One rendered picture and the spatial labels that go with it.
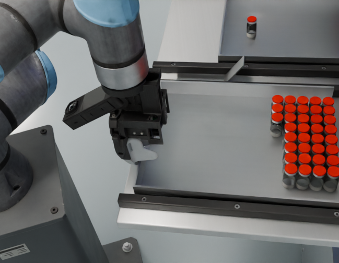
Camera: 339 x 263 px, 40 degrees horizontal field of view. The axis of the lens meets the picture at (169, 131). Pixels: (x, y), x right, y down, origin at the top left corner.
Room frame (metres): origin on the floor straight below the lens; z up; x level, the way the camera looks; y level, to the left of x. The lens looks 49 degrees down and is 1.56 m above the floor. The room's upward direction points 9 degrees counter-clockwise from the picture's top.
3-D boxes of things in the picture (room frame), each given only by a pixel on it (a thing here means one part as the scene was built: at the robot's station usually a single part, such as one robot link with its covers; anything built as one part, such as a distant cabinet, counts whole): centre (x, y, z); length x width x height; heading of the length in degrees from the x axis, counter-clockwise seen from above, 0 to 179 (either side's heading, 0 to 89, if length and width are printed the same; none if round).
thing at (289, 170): (0.51, -0.21, 0.91); 0.18 x 0.02 x 0.05; 164
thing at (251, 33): (0.84, -0.22, 0.90); 0.02 x 0.02 x 0.04
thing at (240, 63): (0.72, -0.10, 0.91); 0.14 x 0.03 x 0.06; 74
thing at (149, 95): (0.51, 0.04, 1.06); 0.09 x 0.08 x 0.12; 75
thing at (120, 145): (0.49, 0.08, 1.00); 0.05 x 0.02 x 0.09; 165
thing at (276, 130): (0.55, -0.20, 0.91); 0.02 x 0.02 x 0.05
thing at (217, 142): (0.53, -0.12, 0.90); 0.34 x 0.26 x 0.04; 74
